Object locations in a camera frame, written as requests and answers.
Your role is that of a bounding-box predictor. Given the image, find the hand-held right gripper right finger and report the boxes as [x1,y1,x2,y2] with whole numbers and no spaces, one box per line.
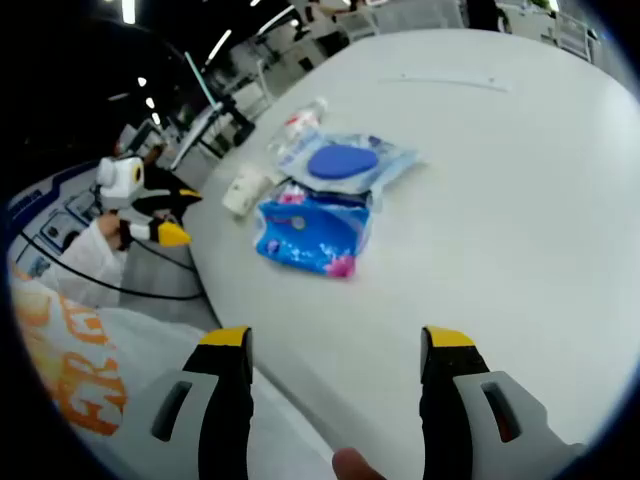
[419,324,589,480]

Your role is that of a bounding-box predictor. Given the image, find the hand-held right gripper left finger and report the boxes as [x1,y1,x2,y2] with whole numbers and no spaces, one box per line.
[112,324,255,480]

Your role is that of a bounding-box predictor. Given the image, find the blue floral refill pouch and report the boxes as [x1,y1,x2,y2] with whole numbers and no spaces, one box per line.
[253,192,374,280]

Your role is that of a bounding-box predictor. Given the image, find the wet wipes pack blue lid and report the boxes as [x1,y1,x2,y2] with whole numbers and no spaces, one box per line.
[277,130,420,194]

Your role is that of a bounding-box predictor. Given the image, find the person's left hand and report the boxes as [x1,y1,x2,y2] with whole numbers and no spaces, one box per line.
[98,212,132,251]

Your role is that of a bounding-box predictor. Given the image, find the person's right hand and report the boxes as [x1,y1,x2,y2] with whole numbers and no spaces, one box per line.
[331,447,386,480]

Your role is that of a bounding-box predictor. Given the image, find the blue white display panel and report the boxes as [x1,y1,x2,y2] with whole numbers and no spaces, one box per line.
[7,159,106,281]

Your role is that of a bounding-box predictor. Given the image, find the white shirt with orange print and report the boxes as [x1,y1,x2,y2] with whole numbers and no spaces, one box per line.
[9,264,331,480]

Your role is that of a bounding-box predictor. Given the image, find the white table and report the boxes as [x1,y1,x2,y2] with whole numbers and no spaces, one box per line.
[182,27,634,480]

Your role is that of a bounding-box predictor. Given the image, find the white flat strip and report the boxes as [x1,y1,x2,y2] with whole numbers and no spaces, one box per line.
[378,74,514,95]

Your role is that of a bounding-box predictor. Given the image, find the white mesh chair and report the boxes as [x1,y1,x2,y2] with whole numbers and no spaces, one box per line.
[552,12,599,61]

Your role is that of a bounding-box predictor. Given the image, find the thin black cable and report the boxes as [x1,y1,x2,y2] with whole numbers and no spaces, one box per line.
[19,229,204,302]

